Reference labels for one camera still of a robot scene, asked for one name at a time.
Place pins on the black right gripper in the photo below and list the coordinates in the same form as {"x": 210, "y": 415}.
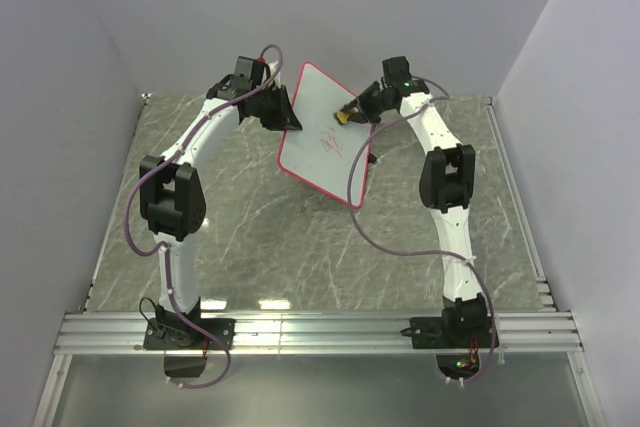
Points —
{"x": 363, "y": 117}

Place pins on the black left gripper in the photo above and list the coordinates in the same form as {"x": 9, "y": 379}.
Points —
{"x": 287, "y": 119}

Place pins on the yellow bone-shaped eraser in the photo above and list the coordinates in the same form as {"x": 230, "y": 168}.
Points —
{"x": 342, "y": 117}

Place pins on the pink framed whiteboard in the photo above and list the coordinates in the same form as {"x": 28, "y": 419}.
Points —
{"x": 323, "y": 153}

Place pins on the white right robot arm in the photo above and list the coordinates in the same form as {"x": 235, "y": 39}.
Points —
{"x": 446, "y": 187}

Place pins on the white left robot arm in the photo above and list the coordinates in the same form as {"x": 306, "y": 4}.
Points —
{"x": 171, "y": 197}

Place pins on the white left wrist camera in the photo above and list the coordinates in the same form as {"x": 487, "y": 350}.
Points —
{"x": 272, "y": 76}

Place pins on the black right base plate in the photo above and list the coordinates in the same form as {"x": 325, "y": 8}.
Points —
{"x": 435, "y": 333}

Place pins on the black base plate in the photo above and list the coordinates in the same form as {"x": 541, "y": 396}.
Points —
{"x": 435, "y": 333}
{"x": 179, "y": 336}

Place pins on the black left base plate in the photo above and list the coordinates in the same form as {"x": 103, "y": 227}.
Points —
{"x": 179, "y": 336}

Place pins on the aluminium front rail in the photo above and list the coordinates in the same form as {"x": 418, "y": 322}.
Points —
{"x": 315, "y": 333}

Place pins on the aluminium rail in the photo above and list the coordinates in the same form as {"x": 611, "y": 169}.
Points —
{"x": 315, "y": 333}
{"x": 587, "y": 398}

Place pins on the aluminium right side rail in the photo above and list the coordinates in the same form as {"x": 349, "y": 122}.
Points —
{"x": 587, "y": 398}

